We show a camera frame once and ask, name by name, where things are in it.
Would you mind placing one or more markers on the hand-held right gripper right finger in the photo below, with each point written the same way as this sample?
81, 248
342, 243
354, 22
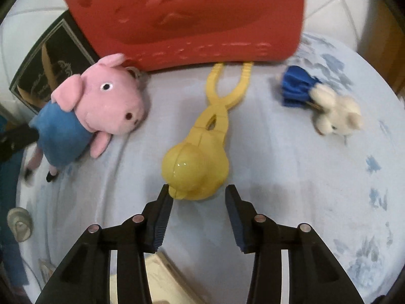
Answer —
237, 224

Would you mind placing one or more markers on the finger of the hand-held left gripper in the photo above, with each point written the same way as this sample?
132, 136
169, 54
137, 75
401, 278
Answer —
15, 139

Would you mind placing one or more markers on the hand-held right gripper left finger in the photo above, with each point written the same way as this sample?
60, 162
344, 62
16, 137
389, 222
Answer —
158, 224

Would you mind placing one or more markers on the yellow box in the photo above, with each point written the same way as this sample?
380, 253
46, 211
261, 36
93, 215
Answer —
167, 278

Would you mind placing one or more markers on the yellow duck snowball clamp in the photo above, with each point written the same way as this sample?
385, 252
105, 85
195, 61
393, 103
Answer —
196, 161

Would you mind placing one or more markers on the black gift box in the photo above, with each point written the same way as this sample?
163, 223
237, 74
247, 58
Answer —
53, 66

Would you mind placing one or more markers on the small beige trinket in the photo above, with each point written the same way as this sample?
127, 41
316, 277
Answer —
19, 224

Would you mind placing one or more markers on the pig plush blue shirt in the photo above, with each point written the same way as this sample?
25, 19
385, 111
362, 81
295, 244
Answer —
104, 101

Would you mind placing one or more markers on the white bunny plush blue dress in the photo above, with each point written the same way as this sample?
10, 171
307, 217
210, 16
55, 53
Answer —
335, 110

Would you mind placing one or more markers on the red toy suitcase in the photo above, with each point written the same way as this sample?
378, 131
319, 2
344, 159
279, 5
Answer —
189, 12

